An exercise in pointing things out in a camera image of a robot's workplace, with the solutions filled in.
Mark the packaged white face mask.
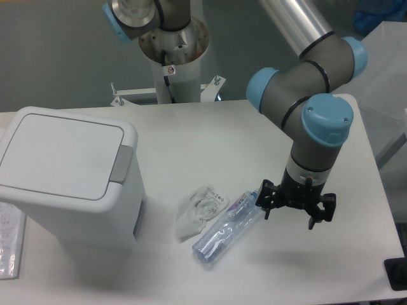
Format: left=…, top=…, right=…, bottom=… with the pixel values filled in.
left=175, top=184, right=230, bottom=242

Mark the white plastic trash can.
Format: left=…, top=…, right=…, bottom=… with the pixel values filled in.
left=1, top=107, right=146, bottom=250

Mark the black device at edge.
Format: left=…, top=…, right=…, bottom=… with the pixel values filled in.
left=383, top=257, right=406, bottom=291

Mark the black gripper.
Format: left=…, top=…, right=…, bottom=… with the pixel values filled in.
left=255, top=169, right=336, bottom=229

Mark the white side table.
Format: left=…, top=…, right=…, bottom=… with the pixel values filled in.
left=337, top=22, right=406, bottom=168

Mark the black pedestal cable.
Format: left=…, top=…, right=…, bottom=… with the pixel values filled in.
left=160, top=50, right=176, bottom=104

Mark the blue plastic bag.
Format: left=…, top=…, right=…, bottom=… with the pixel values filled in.
left=352, top=1, right=406, bottom=36

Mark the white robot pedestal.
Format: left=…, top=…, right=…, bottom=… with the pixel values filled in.
left=111, top=17, right=226, bottom=106

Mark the clear plastic water bottle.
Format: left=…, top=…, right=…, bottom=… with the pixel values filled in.
left=192, top=189, right=260, bottom=264

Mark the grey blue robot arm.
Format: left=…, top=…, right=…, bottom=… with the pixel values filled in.
left=102, top=1, right=368, bottom=227

